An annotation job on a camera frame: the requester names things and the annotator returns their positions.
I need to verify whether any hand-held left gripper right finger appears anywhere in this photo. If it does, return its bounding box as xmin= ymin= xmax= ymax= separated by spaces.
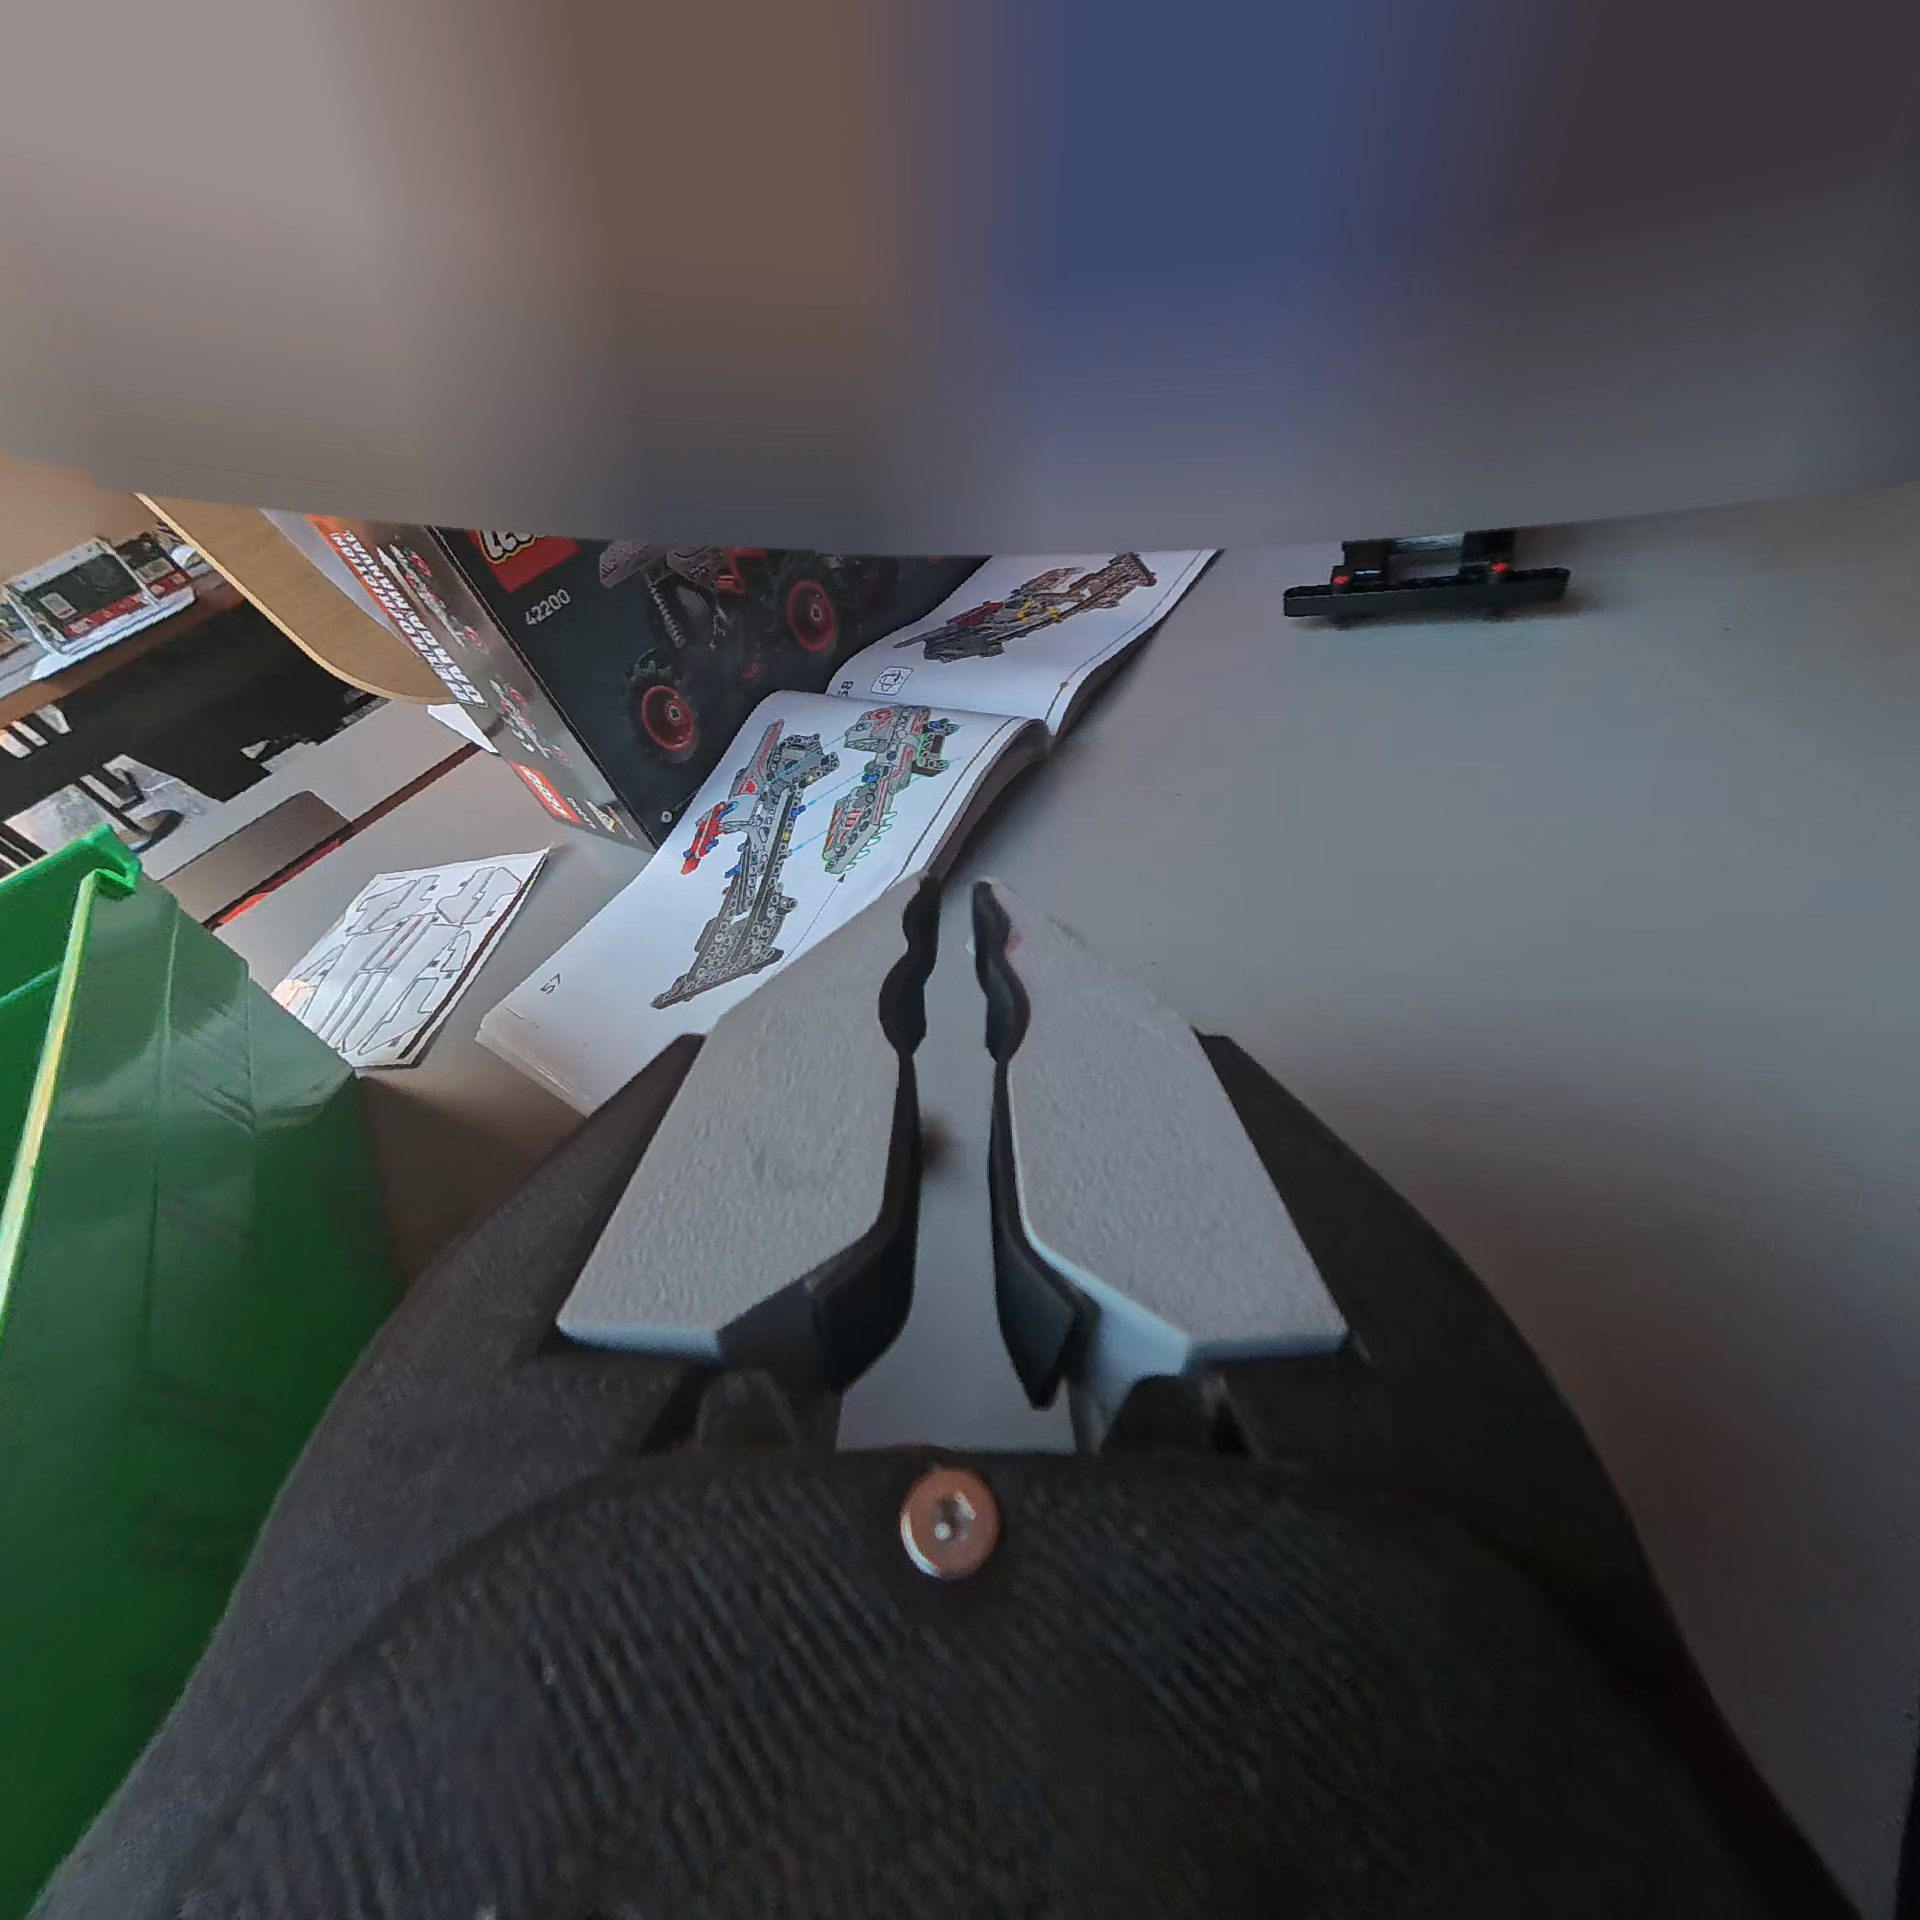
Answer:
xmin=971 ymin=881 xmax=1352 ymax=1419

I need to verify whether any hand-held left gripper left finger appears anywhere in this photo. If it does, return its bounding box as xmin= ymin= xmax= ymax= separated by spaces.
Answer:
xmin=555 ymin=875 xmax=944 ymax=1402

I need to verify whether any grey red lego truck model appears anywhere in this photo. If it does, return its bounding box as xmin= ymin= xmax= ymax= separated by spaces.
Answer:
xmin=1282 ymin=528 xmax=1573 ymax=624

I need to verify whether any lego instruction booklet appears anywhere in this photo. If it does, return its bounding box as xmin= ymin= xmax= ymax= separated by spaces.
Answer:
xmin=476 ymin=548 xmax=1220 ymax=1116

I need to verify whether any black lego set box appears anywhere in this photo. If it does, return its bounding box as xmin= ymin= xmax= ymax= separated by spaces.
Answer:
xmin=263 ymin=510 xmax=993 ymax=853

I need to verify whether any white sticker sheet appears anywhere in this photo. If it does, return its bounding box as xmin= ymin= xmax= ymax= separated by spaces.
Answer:
xmin=274 ymin=847 xmax=552 ymax=1068

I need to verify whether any green plastic bin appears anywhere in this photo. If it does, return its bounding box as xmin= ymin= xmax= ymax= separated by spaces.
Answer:
xmin=0 ymin=823 xmax=404 ymax=1920

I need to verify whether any light wooden table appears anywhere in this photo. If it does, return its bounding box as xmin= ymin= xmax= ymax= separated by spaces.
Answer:
xmin=135 ymin=493 xmax=431 ymax=702

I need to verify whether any white red toy box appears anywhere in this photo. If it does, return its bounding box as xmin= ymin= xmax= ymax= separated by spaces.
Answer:
xmin=3 ymin=532 xmax=202 ymax=656

